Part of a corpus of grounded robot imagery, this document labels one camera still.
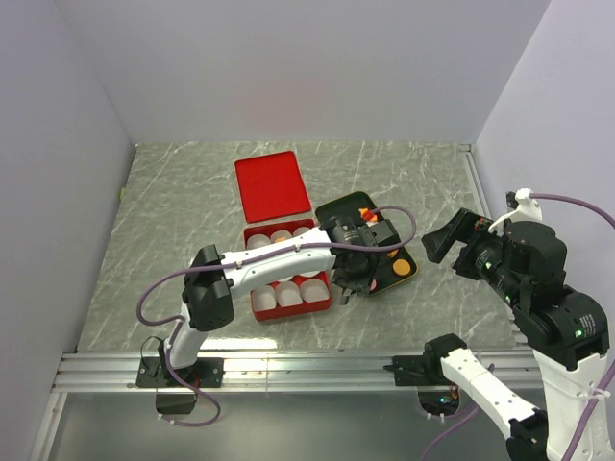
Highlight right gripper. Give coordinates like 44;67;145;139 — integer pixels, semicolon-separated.
419;203;525;303

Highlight metal tongs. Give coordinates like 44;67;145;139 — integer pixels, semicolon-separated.
339;288;354;305

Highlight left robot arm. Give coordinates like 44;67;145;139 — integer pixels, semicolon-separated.
136;224;378;386

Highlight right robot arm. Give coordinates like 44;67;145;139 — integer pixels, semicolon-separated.
421;208;614;460

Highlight black tray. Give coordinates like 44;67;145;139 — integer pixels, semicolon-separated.
315;192;418;296

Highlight paper cup front right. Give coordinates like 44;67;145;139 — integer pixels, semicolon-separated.
300;279;330;303

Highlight round orange cookie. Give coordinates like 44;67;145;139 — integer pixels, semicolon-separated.
392;258;412;278

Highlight red tin box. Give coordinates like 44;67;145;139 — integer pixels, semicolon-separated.
243;218;332;322

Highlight fish shaped cookie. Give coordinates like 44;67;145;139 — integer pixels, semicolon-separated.
358;208;373;220

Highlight paper cup back right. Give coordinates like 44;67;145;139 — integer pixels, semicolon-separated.
293;227;310;237

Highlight paper cup front middle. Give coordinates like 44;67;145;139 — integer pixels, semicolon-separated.
275;280;304;307

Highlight paper cup back middle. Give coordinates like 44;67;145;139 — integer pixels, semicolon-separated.
270;230;293;243

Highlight paper cup front left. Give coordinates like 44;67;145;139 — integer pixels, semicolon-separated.
251;285;278;312

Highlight paper cup back left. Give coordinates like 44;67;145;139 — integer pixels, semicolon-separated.
246;233;271;250

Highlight red tin lid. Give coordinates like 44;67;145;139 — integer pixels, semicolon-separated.
234;151;311;224

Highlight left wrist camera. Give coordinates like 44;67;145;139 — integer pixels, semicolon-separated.
365;215;400;247

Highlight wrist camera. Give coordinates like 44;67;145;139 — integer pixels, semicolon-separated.
365;215;400;247
488;188;543;234

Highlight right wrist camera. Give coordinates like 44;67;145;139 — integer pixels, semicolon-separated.
488;188;543;234

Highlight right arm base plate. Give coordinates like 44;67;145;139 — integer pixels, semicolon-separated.
383;355;450;387

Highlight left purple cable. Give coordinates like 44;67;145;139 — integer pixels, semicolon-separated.
136;205;417;426

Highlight purple cable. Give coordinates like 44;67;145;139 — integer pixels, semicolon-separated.
417;191;615;461
136;205;417;426

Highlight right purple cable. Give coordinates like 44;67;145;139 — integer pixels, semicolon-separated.
417;191;615;461

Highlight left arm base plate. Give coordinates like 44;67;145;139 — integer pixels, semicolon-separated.
135;356;224;389

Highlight aluminium rail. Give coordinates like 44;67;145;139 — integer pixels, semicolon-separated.
51;350;544;395

